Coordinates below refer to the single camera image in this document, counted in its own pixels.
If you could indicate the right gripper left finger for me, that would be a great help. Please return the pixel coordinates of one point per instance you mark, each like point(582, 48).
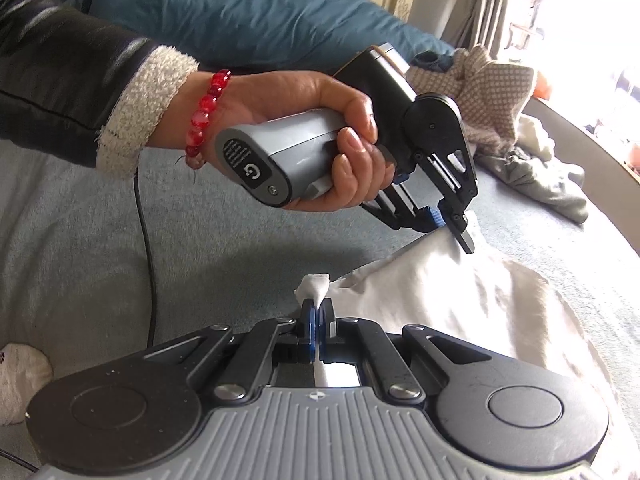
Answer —
point(130, 413)

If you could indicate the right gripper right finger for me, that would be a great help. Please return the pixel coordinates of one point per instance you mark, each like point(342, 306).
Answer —
point(501, 411)

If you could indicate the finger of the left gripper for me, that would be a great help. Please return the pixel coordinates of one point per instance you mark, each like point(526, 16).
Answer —
point(395, 207)
point(444, 156)

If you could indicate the white garment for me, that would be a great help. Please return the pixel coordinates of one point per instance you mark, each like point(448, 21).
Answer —
point(549, 311)

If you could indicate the black sleeve forearm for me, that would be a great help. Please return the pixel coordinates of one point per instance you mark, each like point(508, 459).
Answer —
point(82, 89)

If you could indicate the beige patterned garment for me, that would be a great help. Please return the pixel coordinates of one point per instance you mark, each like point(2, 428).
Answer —
point(489, 94)

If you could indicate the white cloth at edge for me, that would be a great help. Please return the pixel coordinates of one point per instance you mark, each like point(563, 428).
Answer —
point(23, 372)

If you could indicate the grey-green crumpled garment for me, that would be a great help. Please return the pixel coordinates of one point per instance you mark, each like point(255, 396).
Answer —
point(552, 183)

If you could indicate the orange object on sill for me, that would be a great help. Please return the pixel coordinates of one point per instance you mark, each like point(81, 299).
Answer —
point(542, 90)

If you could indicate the grey curtain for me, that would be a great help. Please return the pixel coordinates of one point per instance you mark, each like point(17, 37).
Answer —
point(464, 23)

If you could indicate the light blue bed sheet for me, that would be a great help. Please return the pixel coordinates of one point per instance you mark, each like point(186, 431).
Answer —
point(94, 268)

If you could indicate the blue duvet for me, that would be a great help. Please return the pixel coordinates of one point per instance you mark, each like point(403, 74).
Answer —
point(260, 35)

